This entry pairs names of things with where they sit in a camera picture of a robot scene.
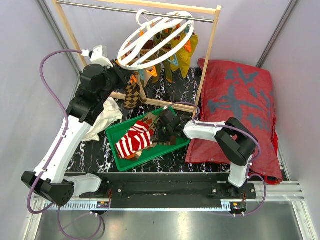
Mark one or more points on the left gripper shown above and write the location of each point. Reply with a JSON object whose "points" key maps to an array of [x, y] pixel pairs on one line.
{"points": [[124, 75]]}

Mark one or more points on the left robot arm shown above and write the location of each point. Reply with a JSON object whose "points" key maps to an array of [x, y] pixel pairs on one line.
{"points": [[48, 180]]}

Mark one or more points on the mustard yellow sock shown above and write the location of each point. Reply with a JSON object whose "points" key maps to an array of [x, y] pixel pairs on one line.
{"points": [[184, 57], [168, 71]]}

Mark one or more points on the white cloth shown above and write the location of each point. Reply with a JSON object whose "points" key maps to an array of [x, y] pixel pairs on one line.
{"points": [[110, 114]]}

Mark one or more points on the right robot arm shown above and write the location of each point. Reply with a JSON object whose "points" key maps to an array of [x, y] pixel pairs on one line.
{"points": [[236, 142]]}

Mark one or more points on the green plastic tray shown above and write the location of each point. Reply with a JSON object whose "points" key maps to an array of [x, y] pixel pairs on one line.
{"points": [[116, 132]]}

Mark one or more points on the orange argyle sock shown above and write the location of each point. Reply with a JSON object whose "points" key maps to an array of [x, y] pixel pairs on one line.
{"points": [[150, 120]]}

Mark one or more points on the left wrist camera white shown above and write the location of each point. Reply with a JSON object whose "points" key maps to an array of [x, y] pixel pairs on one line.
{"points": [[98, 56]]}

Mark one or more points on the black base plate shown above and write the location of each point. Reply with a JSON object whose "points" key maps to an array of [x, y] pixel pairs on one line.
{"points": [[171, 191]]}

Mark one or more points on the brown beige striped sock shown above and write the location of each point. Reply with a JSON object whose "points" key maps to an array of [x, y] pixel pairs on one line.
{"points": [[171, 142]]}

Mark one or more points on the brown argyle sock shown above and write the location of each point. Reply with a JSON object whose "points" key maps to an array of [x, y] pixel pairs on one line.
{"points": [[133, 97]]}

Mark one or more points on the metal hanging rod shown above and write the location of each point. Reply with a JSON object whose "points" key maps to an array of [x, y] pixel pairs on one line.
{"points": [[135, 10]]}

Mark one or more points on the teal clothespin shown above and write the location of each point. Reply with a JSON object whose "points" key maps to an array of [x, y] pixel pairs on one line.
{"points": [[174, 60]]}

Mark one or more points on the red patterned pillow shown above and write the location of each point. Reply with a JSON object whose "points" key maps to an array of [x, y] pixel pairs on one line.
{"points": [[244, 92]]}

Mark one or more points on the orange clothespin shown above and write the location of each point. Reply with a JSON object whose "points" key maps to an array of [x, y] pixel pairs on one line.
{"points": [[133, 79], [188, 46]]}

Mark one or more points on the white round clip hanger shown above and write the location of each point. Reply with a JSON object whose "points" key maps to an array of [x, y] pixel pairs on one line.
{"points": [[128, 56]]}

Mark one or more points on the red white striped sock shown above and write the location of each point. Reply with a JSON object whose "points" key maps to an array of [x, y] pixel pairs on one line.
{"points": [[136, 139]]}

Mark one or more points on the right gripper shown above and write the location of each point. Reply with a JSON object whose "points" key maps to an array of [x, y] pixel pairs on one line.
{"points": [[159, 137]]}

